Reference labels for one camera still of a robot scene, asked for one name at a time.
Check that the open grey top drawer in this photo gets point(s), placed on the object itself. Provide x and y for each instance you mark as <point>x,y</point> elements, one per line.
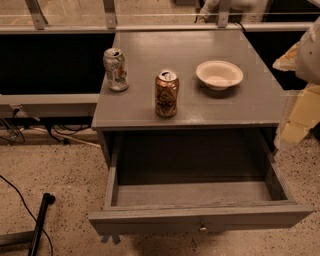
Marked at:
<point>177,181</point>

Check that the white green soda can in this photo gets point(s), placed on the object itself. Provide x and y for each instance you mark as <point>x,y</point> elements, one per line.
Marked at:
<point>114,63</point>

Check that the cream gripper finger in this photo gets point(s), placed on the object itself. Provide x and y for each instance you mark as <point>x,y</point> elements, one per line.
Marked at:
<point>304,116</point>
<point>287,62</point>

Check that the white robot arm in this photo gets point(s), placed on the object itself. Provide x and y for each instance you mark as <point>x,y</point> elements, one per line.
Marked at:
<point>307,69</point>

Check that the orange soda can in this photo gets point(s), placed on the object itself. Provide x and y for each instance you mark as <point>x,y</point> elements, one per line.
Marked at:
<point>166,93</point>

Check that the white paper bowl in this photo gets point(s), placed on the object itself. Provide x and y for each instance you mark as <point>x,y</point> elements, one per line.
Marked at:
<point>219,75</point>

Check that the grey metal railing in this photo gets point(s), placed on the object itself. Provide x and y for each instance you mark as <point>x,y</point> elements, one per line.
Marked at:
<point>88,16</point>

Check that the black metal stand leg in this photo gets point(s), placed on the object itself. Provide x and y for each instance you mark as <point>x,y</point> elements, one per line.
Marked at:
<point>32,238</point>

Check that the grey wooden cabinet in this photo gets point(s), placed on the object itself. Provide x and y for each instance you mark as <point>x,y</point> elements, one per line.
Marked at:
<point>257,101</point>

